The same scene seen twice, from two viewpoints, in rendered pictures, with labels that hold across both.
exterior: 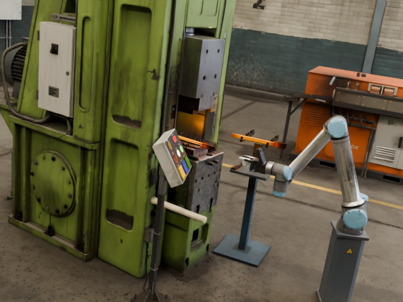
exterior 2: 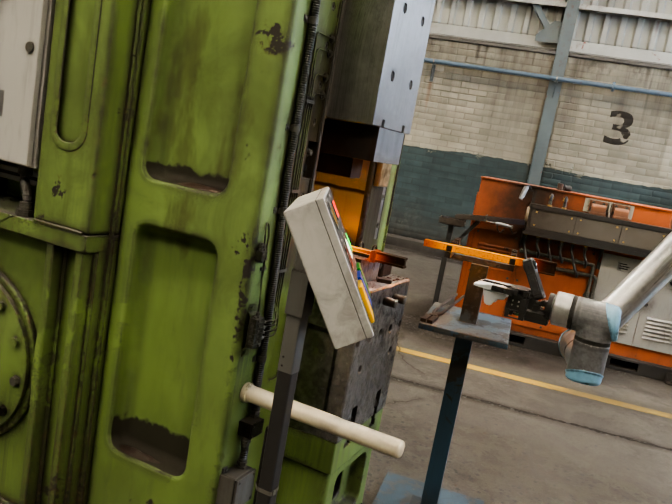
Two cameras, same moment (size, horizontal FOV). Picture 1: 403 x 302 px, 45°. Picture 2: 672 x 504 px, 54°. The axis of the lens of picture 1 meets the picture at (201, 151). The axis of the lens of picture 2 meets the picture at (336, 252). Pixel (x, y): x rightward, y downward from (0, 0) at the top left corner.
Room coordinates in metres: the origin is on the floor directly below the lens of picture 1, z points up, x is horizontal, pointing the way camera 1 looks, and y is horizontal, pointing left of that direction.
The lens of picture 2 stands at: (1.55, 0.33, 1.30)
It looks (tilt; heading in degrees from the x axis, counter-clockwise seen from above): 9 degrees down; 353
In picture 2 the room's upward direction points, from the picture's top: 10 degrees clockwise
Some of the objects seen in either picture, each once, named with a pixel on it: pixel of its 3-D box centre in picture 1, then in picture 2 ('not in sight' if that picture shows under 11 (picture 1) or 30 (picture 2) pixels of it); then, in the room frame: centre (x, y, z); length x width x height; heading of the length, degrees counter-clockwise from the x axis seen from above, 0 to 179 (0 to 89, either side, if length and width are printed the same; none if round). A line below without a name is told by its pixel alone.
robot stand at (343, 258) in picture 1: (340, 266); not in sight; (3.18, -1.10, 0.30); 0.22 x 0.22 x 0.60; 0
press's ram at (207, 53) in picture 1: (189, 63); (345, 54); (3.59, 0.16, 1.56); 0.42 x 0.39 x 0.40; 59
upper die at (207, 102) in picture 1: (182, 97); (325, 135); (3.56, 0.18, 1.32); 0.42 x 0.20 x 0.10; 59
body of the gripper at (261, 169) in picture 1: (259, 165); (529, 303); (3.23, -0.41, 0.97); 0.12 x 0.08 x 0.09; 59
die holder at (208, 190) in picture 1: (177, 174); (296, 331); (3.61, 0.16, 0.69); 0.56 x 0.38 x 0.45; 59
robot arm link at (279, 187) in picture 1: (279, 187); (586, 359); (3.15, -0.56, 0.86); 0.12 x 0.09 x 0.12; 166
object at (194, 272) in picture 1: (191, 266); not in sight; (3.42, -0.03, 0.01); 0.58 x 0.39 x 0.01; 149
